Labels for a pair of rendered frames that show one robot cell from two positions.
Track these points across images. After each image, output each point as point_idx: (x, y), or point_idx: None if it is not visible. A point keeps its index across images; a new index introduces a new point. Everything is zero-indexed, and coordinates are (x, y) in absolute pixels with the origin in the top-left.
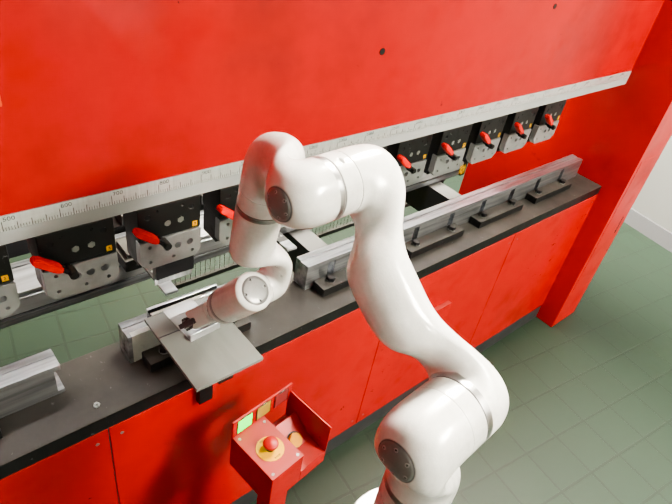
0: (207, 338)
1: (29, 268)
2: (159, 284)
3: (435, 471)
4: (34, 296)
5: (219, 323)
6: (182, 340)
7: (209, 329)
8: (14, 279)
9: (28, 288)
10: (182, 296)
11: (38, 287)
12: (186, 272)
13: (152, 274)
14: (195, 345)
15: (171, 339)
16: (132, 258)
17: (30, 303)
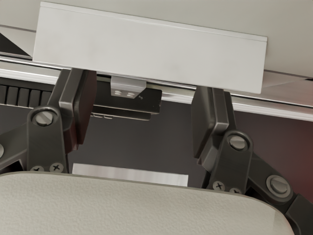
0: (173, 6)
1: (245, 110)
2: (139, 92)
3: None
4: (278, 97)
5: (42, 45)
6: (280, 51)
7: (125, 46)
8: (271, 112)
9: (277, 110)
10: (112, 74)
11: (268, 107)
12: (90, 174)
13: (133, 94)
14: (283, 20)
15: (297, 65)
16: (144, 112)
17: (285, 88)
